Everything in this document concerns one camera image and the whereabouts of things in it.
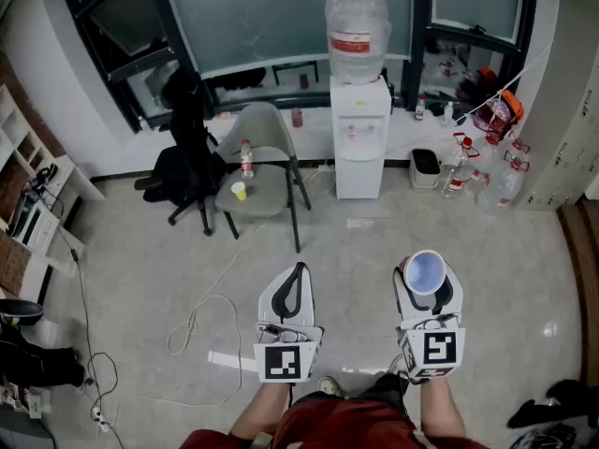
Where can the clear plastic bag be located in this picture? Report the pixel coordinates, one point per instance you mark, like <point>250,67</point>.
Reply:
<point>358,40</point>

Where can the person's right shoe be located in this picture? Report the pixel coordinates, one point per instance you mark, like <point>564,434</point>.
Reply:
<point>398,367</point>

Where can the white cubby shelf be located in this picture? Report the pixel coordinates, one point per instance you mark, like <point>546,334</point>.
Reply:
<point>14,124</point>

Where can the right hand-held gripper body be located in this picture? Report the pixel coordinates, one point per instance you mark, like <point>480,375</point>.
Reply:
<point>437,349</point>

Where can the person's right forearm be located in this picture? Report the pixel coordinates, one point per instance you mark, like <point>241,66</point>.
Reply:
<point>440,409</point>

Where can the clear bottle white cap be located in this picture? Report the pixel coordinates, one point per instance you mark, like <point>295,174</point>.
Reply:
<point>448,116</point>

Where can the pink bottle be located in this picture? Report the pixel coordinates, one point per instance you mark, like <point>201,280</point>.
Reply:
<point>297,117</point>

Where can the person's black trousers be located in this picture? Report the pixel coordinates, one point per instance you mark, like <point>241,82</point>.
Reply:
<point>384,391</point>

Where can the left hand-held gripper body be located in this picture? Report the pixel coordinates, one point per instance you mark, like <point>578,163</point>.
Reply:
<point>285,362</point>

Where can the orange pink bag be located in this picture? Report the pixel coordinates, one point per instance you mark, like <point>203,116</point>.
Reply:
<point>498,112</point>

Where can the brown wooden door frame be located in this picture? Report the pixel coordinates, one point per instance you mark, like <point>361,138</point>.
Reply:
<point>585,274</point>

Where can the person's left forearm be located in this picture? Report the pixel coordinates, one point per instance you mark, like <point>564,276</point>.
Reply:
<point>262,409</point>

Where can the yellow paper cup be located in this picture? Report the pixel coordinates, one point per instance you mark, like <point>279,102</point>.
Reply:
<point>239,191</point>

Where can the black shoe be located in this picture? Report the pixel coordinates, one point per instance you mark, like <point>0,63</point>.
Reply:
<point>533,414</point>
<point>578,398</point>

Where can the black fabric bag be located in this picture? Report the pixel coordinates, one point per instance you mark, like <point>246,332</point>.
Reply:
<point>33,358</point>

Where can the black office chair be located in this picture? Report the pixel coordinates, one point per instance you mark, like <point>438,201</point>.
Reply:
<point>187,166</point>

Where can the person's left shoe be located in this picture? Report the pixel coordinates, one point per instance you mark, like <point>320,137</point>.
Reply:
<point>330,386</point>

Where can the grey metal locker cabinet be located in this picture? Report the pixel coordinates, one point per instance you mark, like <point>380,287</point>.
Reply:
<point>561,110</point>

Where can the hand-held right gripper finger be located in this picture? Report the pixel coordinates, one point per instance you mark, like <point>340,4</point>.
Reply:
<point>403,297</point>
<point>453,299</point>

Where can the white water dispenser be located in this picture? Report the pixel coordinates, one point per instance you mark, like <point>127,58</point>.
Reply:
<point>359,176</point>

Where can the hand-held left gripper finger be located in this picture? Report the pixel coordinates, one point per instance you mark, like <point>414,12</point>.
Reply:
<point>309,302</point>
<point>267,309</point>

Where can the grey trash bin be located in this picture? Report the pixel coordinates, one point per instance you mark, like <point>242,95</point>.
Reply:
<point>425,176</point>

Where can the small water bottle red label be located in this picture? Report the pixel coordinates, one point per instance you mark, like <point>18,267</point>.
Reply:
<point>247,162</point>

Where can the black framed window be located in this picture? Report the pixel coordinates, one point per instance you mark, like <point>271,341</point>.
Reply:
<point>419,40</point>

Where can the grey folding chair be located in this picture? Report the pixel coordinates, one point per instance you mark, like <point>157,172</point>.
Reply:
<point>262,194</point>

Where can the white power strip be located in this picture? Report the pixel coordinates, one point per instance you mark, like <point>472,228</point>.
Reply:
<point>99,418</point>
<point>326,168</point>

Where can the person's shoe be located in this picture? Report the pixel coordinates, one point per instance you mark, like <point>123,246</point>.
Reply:
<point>398,367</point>
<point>330,386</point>

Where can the clear bottle red cap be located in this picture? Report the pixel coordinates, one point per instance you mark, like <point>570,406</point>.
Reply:
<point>420,110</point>

